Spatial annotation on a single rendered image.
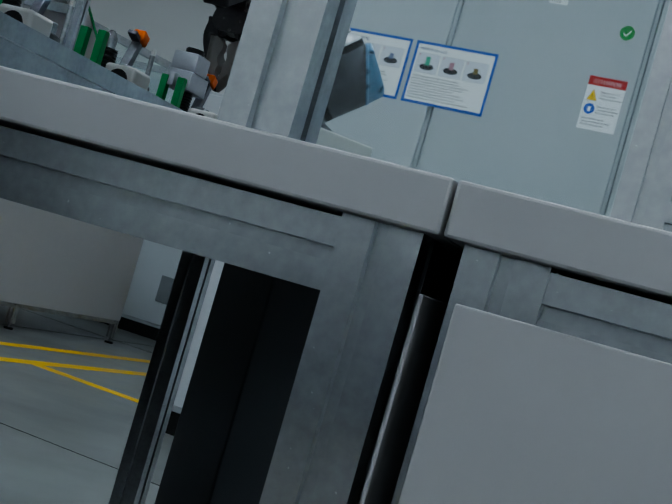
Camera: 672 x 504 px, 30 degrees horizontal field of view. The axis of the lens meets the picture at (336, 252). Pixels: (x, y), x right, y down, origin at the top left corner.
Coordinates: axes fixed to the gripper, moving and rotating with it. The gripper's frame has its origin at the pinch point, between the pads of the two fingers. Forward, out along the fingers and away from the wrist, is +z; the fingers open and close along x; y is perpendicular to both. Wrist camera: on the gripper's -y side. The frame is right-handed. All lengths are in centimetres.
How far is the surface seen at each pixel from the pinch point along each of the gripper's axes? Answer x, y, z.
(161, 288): 356, 736, 64
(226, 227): -63, -123, 26
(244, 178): -64, -125, 23
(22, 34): -17, -79, 12
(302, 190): -68, -125, 23
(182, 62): 0.3, -12.8, 0.0
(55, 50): -17, -73, 12
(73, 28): 19.2, -15.2, -1.0
